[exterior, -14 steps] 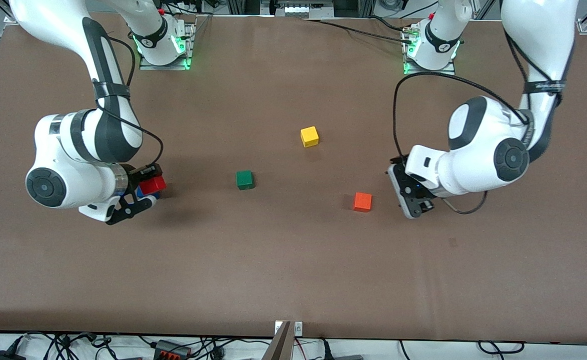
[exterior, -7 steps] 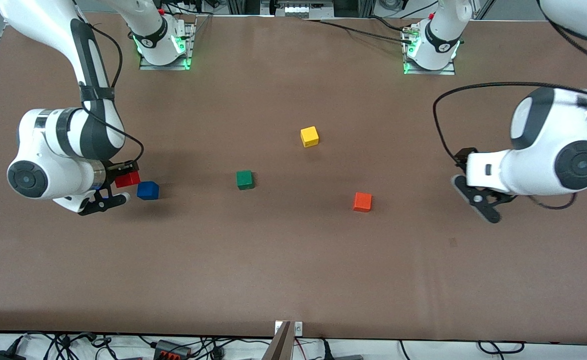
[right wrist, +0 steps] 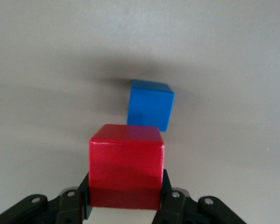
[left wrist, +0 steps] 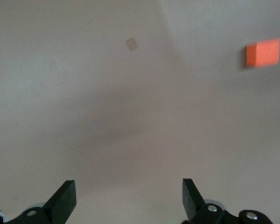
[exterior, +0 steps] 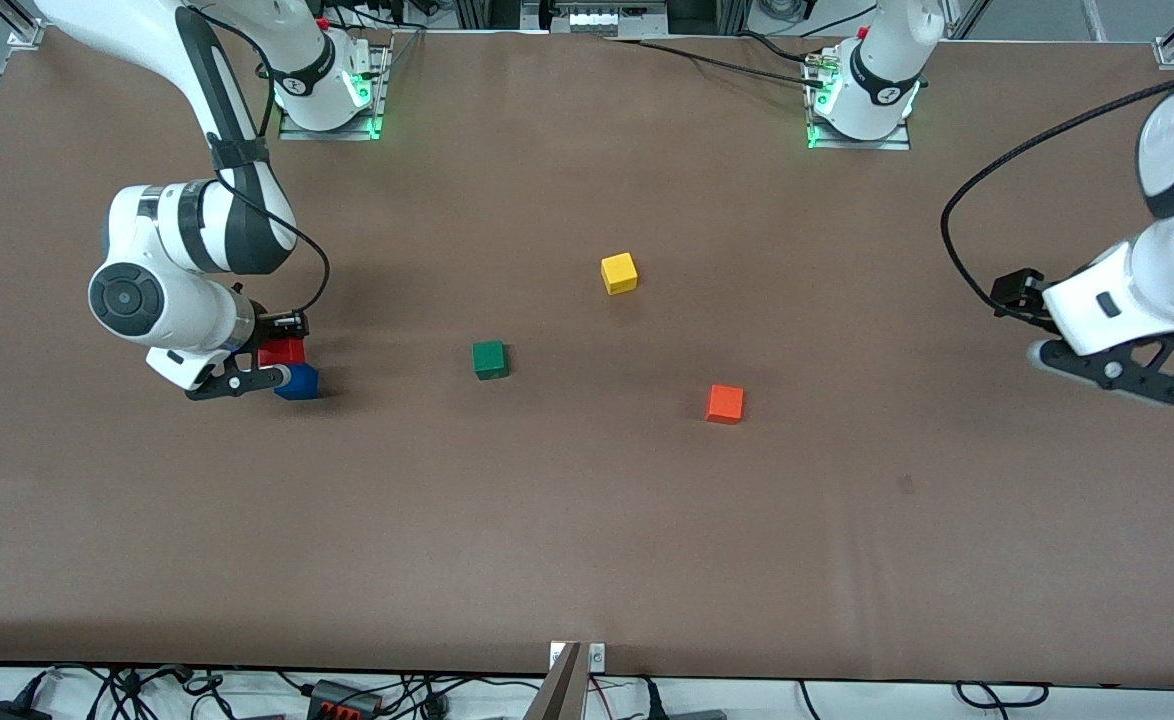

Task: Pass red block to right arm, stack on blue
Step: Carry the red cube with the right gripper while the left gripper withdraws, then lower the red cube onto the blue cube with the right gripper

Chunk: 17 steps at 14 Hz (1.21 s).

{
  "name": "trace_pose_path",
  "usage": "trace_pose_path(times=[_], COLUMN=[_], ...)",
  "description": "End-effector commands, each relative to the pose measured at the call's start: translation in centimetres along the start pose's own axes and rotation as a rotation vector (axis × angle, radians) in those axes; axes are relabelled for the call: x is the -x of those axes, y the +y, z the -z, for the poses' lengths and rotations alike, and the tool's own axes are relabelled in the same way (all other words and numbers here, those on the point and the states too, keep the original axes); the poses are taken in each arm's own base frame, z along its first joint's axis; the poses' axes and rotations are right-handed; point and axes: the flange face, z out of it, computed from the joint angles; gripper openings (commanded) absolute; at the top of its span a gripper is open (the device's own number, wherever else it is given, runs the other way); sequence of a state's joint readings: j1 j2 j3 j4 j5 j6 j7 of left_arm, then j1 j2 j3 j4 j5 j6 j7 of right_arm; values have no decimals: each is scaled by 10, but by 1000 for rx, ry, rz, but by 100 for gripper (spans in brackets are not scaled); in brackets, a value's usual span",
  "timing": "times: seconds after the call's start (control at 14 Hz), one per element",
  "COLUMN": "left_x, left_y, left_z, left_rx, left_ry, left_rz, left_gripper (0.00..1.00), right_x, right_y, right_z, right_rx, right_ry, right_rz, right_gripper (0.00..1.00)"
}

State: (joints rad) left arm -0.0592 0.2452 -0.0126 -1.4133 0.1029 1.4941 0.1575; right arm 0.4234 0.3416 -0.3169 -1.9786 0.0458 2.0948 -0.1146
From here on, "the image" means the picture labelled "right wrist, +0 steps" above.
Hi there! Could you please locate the red wooden block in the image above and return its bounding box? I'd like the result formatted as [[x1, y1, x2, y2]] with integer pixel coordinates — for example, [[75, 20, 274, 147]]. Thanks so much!
[[88, 124, 166, 210]]

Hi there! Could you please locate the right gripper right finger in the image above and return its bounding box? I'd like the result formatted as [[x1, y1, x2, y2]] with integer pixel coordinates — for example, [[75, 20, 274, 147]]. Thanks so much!
[[151, 169, 245, 224]]

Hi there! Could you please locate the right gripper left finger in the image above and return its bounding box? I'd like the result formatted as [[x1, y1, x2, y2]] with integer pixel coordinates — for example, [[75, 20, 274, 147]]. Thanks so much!
[[0, 171, 94, 224]]

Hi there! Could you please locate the blue wooden block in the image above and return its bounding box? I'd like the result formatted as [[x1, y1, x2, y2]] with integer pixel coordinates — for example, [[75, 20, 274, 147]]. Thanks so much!
[[126, 79, 176, 133]]

